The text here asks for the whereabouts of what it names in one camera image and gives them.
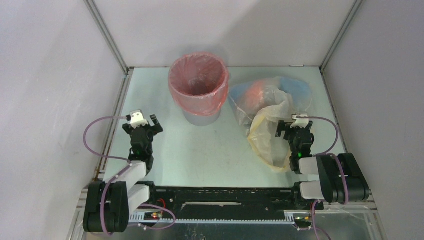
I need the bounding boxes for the white translucent bag of bags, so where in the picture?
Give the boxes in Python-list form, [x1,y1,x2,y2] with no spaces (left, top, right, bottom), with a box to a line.
[228,76,313,129]

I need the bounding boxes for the red translucent trash bag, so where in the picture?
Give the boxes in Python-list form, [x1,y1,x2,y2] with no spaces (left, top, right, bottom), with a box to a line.
[168,51,230,117]

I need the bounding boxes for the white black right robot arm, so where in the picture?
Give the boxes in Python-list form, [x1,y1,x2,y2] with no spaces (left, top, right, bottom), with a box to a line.
[275,120,371,209]

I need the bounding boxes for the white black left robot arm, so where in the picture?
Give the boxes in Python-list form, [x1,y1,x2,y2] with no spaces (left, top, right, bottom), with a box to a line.
[82,110,164,235]

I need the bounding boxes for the yellow translucent trash bag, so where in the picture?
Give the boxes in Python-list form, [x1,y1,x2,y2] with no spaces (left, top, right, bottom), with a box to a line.
[247,100,294,173]

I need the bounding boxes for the grey plastic trash bin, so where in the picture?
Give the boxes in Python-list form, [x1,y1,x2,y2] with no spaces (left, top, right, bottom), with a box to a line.
[182,110,221,127]

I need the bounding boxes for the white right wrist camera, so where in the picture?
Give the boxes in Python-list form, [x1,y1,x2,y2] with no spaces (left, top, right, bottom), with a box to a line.
[290,113,309,129]

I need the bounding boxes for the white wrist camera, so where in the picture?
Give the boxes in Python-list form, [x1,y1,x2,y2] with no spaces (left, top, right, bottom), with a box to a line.
[290,113,309,129]
[126,109,149,129]

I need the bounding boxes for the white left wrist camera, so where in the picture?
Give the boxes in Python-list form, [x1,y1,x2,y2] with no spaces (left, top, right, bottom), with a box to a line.
[126,109,149,129]

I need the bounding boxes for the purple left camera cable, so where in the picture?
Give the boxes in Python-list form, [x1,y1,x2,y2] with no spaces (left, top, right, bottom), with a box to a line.
[82,115,177,237]

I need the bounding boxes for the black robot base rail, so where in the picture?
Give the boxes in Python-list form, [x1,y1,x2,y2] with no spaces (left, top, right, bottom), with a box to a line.
[147,184,314,224]

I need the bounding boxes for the right aluminium frame post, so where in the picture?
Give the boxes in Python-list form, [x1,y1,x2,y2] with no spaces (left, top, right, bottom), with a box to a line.
[319,0,365,73]

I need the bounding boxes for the aluminium frame post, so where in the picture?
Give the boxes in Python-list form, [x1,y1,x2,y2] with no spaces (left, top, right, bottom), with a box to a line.
[319,0,365,73]
[83,0,130,75]

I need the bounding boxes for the left aluminium frame post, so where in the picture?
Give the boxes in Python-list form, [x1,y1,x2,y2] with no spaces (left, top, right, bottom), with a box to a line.
[83,0,130,75]

